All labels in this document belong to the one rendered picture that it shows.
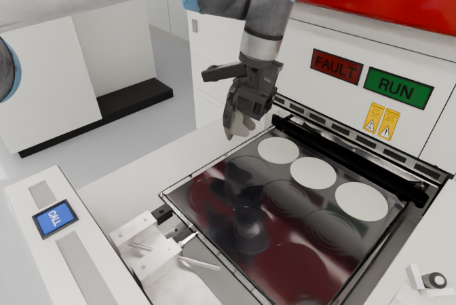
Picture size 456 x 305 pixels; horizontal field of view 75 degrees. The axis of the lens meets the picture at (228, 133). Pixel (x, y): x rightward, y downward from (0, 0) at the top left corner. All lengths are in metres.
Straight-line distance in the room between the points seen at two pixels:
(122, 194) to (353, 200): 0.52
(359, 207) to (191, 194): 0.34
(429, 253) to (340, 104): 0.34
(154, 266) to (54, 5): 0.39
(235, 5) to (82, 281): 0.47
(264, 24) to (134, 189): 0.49
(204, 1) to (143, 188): 0.47
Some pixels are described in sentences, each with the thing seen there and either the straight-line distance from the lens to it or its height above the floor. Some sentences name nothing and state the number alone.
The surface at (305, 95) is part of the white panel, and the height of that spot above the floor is 1.00.
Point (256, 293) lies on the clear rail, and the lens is 0.52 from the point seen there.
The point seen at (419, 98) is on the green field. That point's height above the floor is 1.10.
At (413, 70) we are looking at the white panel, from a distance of 0.63.
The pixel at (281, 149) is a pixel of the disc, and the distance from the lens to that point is 0.74.
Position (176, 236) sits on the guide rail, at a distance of 0.64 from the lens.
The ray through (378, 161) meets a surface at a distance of 0.72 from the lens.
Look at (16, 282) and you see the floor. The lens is 1.81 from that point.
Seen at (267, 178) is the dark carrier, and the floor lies 0.90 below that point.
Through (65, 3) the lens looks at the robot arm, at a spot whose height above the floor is 1.29.
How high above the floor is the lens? 1.37
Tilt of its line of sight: 37 degrees down
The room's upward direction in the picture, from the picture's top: straight up
